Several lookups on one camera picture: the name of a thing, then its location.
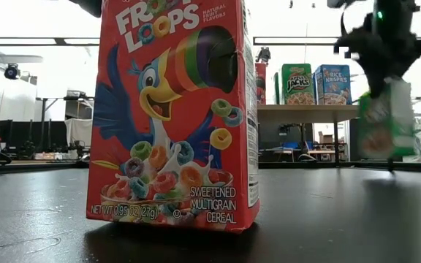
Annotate black partition panel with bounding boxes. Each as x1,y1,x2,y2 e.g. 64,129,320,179
349,118,360,161

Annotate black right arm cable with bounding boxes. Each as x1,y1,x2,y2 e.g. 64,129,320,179
326,0,376,41

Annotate brown cardboard box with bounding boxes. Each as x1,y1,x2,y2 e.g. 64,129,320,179
318,131,335,145

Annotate white hanging cloth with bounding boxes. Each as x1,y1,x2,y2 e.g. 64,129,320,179
64,118,94,148

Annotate black hanging ceiling device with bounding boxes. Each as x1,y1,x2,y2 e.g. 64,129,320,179
256,46,272,64

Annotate black background table frame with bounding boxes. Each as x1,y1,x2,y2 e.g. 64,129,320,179
35,95,96,154

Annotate blue Rice Krispies cereal box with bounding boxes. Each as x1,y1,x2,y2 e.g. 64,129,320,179
314,64,353,106

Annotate wooden shelf black legs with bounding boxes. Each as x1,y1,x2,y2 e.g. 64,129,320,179
257,104,360,167

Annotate black round ceiling fixture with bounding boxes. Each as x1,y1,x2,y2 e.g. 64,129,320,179
4,64,21,80

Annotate black background desk panel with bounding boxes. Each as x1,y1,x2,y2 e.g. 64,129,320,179
0,120,69,154

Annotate background work table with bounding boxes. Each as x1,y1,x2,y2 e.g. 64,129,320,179
259,140,338,164

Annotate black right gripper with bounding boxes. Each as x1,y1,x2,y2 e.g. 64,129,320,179
333,31,421,99

